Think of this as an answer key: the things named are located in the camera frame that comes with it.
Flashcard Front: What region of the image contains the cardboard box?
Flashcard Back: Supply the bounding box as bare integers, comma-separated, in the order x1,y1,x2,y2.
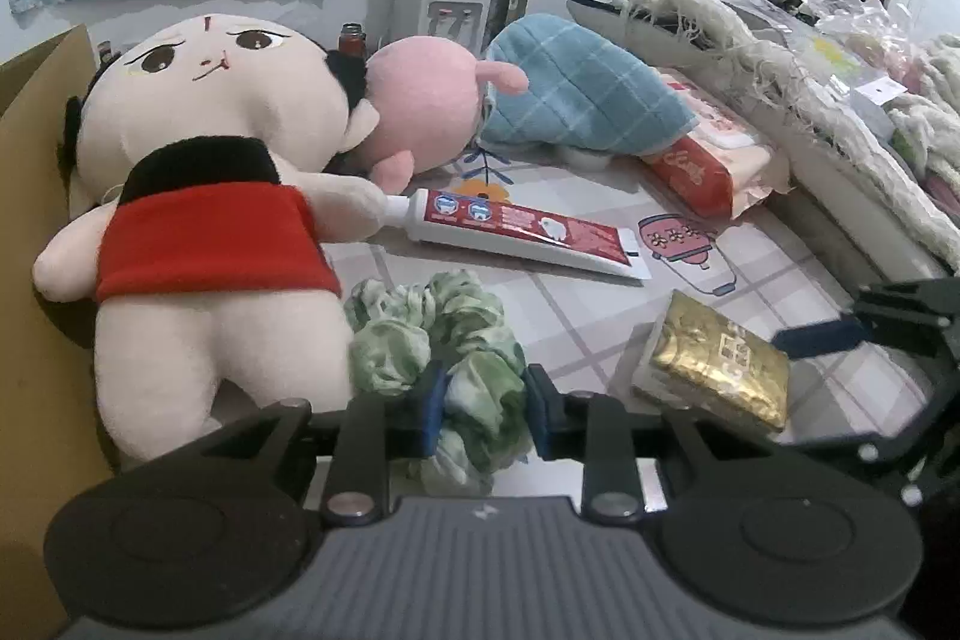
0,25,121,640

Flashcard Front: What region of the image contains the checked cartoon bedsheet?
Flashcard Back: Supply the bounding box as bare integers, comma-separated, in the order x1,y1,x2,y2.
315,145,938,498

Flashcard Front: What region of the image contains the wet wipes pack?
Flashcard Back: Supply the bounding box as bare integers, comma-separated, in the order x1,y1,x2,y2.
641,66,793,221

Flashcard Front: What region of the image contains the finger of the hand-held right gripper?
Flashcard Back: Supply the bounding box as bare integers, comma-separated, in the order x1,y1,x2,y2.
780,374,947,468
772,278,960,362

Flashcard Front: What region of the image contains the clear plastic bag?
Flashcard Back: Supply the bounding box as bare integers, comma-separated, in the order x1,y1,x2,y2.
802,0,925,73

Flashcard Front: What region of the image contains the pink plush toy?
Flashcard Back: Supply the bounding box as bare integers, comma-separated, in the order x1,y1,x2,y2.
352,36,530,196

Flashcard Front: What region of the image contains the white water dispenser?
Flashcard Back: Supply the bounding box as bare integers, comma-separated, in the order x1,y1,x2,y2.
390,0,497,58

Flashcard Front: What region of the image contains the gold foil tissue pack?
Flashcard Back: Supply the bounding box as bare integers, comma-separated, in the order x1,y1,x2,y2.
631,289,793,435

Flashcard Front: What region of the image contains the blue checked towel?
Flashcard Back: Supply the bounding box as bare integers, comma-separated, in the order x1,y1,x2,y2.
476,14,698,155

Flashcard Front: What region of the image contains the white fringed blanket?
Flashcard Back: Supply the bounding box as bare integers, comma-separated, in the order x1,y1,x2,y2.
615,0,960,274

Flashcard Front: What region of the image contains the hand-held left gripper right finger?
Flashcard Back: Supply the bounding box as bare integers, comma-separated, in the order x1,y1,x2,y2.
523,364,726,525

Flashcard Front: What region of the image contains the red white toothpaste tube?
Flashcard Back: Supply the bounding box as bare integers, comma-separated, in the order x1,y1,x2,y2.
379,188,652,286

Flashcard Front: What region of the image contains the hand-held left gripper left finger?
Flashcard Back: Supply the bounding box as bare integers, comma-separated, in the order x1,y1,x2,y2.
161,361,451,527

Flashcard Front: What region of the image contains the plush doll red shirt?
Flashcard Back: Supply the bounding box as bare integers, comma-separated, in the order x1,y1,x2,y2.
34,10,391,465

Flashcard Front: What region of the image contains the green scrunchie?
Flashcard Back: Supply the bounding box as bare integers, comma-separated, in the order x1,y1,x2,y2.
343,269,530,495

